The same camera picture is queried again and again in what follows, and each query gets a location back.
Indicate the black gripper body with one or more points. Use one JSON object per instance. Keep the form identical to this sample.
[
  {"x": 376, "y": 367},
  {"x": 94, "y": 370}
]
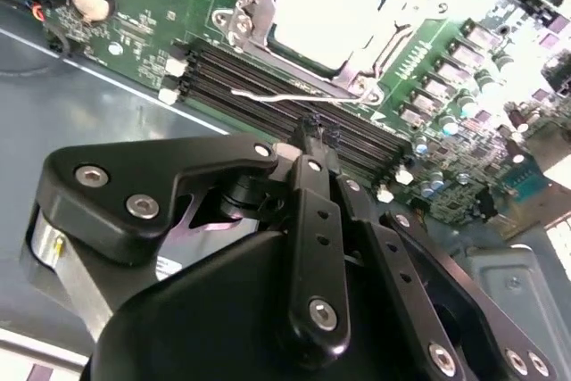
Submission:
[{"x": 201, "y": 323}]

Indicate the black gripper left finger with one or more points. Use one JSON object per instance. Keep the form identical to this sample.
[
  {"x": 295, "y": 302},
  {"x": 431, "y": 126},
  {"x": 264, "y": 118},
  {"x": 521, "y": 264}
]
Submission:
[{"x": 134, "y": 167}]

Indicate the metal socket cover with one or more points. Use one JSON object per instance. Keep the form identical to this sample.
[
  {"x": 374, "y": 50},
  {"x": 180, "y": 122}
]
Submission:
[{"x": 261, "y": 2}]

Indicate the silver CPU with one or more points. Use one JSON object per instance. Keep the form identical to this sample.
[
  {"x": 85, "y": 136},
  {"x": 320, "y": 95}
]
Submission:
[{"x": 325, "y": 6}]

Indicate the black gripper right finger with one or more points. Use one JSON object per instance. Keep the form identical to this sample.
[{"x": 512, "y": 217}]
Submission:
[{"x": 379, "y": 231}]

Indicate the thin metal locking lever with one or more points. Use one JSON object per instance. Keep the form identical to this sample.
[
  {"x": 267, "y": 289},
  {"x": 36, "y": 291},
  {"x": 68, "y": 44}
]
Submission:
[{"x": 312, "y": 97}]

